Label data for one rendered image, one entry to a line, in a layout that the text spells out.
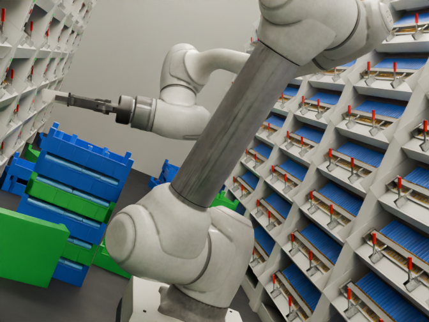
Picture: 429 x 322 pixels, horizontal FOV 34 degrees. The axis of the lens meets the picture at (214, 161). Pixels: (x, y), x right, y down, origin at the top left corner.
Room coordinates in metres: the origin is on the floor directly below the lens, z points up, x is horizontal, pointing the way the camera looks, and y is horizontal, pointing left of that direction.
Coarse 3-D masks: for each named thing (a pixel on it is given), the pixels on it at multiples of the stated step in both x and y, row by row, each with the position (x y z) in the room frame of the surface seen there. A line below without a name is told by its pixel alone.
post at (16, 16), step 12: (0, 0) 2.08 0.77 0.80; (12, 0) 2.09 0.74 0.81; (24, 0) 2.09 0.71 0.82; (0, 12) 2.08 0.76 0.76; (12, 12) 2.09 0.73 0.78; (24, 12) 2.10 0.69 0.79; (12, 24) 2.09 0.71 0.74; (12, 48) 2.10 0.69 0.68; (0, 60) 2.09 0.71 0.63; (0, 72) 2.10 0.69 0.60
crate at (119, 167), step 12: (48, 144) 2.32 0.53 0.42; (60, 144) 2.33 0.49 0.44; (72, 144) 2.34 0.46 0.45; (84, 144) 2.54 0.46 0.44; (60, 156) 2.33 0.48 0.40; (72, 156) 2.34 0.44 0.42; (84, 156) 2.35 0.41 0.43; (96, 156) 2.35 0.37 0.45; (120, 156) 2.56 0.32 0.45; (96, 168) 2.36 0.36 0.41; (108, 168) 2.37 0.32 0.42; (120, 168) 2.37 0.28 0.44
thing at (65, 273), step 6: (60, 264) 2.36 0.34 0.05; (54, 270) 2.36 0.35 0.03; (60, 270) 2.36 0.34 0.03; (66, 270) 2.37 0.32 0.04; (72, 270) 2.37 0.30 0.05; (78, 270) 2.37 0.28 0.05; (84, 270) 2.38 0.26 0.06; (54, 276) 2.36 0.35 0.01; (60, 276) 2.36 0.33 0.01; (66, 276) 2.37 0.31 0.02; (72, 276) 2.37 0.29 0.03; (78, 276) 2.38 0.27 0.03; (84, 276) 2.38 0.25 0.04; (72, 282) 2.37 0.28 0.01; (78, 282) 2.38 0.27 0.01
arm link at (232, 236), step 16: (224, 208) 1.67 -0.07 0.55; (224, 224) 1.63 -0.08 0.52; (240, 224) 1.64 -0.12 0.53; (224, 240) 1.61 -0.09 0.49; (240, 240) 1.63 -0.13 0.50; (224, 256) 1.60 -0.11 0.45; (240, 256) 1.63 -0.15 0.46; (208, 272) 1.58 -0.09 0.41; (224, 272) 1.61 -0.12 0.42; (240, 272) 1.65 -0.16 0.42; (192, 288) 1.61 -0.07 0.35; (208, 288) 1.61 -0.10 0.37; (224, 288) 1.63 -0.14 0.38; (208, 304) 1.63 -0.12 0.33; (224, 304) 1.65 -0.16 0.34
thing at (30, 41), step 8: (32, 24) 2.61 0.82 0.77; (24, 32) 2.75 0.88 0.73; (32, 32) 2.77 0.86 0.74; (24, 40) 2.35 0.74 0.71; (32, 40) 2.63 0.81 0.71; (40, 40) 2.78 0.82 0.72; (24, 48) 2.38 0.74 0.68; (32, 48) 2.64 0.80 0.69; (16, 56) 2.35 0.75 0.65; (24, 56) 2.57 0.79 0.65
